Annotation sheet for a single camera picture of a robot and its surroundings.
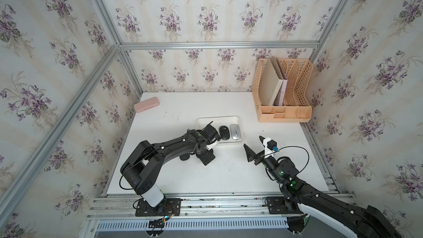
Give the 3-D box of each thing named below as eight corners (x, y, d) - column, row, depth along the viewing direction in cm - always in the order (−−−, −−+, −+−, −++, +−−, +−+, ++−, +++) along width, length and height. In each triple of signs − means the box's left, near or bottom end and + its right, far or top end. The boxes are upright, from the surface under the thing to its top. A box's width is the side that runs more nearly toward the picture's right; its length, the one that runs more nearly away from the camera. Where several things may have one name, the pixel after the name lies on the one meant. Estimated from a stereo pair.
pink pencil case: (135, 113, 112) (133, 110, 109) (135, 104, 117) (133, 100, 114) (160, 108, 115) (159, 105, 112) (159, 99, 120) (157, 95, 118)
